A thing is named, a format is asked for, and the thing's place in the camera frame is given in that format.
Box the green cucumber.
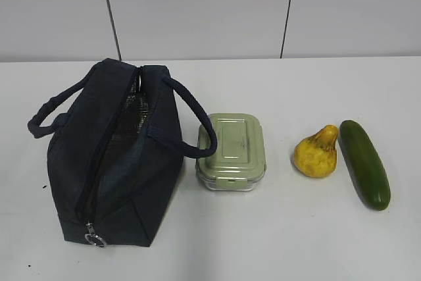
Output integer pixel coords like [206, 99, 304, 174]
[339, 120, 391, 211]

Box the yellow pear-shaped gourd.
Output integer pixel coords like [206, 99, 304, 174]
[293, 125, 339, 178]

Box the dark navy lunch bag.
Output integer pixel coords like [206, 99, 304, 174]
[28, 59, 217, 247]

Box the green lid glass container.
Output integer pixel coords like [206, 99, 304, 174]
[195, 113, 266, 192]

